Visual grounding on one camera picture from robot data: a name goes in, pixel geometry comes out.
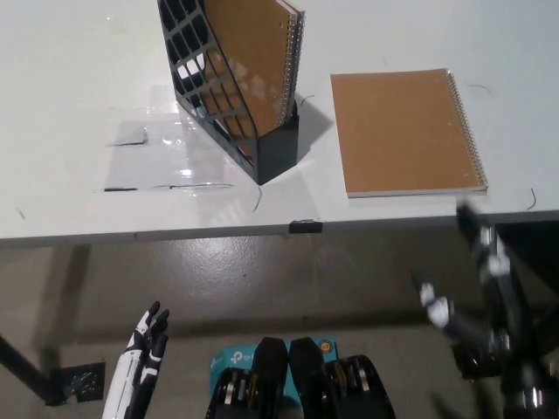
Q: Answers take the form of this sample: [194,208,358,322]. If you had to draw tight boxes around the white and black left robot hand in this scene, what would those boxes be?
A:
[100,299,171,419]

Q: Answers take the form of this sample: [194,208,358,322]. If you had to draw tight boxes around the black slanted table leg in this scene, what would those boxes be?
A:
[0,333,58,405]

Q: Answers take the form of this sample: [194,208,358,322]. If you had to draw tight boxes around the brown spiral notebook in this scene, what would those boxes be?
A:
[329,67,489,200]

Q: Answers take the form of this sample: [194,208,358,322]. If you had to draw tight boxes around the brown notebook with plastic cover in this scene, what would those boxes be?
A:
[191,0,307,134]

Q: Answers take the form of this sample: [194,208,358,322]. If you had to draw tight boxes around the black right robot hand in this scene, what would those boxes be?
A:
[410,198,542,385]

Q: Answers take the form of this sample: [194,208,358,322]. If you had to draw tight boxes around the clear plastic sheet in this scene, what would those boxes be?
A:
[89,82,237,193]

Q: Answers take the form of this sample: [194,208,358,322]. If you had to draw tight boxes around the black tape piece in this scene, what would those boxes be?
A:
[288,217,323,235]

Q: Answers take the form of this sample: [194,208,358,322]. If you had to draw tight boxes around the black table frame leg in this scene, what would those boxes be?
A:
[495,223,559,285]

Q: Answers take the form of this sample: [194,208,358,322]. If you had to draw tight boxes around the teal tp-link box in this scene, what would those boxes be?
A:
[208,336,338,419]

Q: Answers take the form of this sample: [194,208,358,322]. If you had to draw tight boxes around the black mesh book holder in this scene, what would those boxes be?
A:
[156,0,302,185]

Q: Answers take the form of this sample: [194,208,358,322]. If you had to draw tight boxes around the black floor tape patch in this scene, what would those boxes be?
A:
[50,361,107,405]

